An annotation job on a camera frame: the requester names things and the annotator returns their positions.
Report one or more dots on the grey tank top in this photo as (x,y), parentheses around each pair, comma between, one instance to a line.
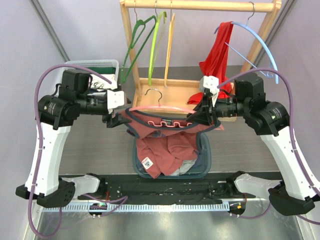
(184,168)

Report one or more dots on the red tank top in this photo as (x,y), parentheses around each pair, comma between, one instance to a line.
(216,62)

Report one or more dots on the white plastic basket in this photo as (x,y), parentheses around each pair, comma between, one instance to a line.
(101,66)

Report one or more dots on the yellow hanger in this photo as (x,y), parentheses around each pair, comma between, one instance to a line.
(169,46)

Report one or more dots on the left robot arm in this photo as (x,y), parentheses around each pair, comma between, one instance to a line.
(74,96)

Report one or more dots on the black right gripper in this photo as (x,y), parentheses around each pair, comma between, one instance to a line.
(208,110)

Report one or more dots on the teal plastic bin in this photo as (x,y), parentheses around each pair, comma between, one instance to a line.
(198,170)

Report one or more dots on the maroon tank top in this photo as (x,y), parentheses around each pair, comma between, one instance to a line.
(162,150)

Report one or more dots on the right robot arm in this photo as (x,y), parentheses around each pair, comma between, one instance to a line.
(298,191)

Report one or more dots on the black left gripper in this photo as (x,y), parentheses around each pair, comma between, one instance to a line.
(113,121)

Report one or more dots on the folded white printed shirt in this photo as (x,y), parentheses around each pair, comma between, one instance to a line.
(99,85)

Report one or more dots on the white slotted cable duct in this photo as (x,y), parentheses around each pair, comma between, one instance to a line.
(96,207)

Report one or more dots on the lime green hanger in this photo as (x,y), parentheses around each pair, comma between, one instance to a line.
(158,32)

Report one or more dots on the pink hanger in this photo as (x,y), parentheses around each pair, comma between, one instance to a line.
(163,110)

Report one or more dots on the light blue hanger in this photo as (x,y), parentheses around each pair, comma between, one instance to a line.
(262,50)

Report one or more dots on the wooden clothes rack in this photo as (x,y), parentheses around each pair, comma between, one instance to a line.
(169,96)

